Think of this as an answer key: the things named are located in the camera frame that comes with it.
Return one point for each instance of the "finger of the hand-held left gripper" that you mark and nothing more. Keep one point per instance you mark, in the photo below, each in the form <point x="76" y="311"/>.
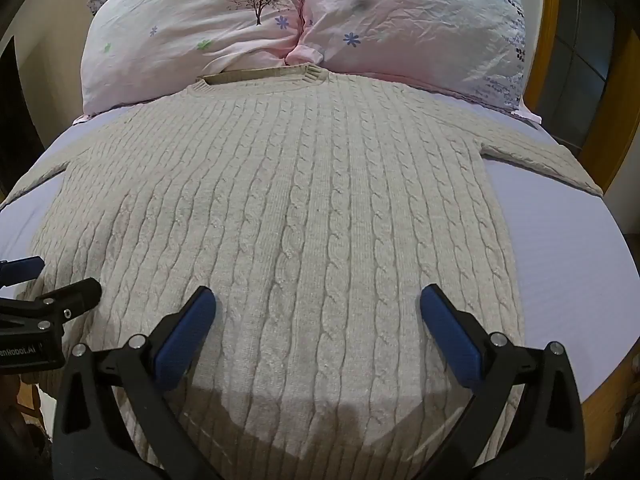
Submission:
<point x="20" y="267"/>
<point x="75" y="297"/>

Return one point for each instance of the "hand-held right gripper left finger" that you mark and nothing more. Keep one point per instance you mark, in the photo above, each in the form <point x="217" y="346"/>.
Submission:
<point x="185" y="340"/>

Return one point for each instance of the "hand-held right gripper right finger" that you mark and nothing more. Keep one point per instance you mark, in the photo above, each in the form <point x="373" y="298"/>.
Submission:
<point x="452" y="335"/>

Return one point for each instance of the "pink tree-print pillow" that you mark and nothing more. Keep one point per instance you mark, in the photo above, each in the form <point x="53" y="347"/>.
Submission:
<point x="195" y="25"/>

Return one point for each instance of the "pink floral pillow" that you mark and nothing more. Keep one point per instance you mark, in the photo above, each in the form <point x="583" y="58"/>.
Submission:
<point x="415" y="25"/>

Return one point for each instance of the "wooden bed frame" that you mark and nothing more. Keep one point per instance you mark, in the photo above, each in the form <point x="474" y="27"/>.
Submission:
<point x="575" y="85"/>

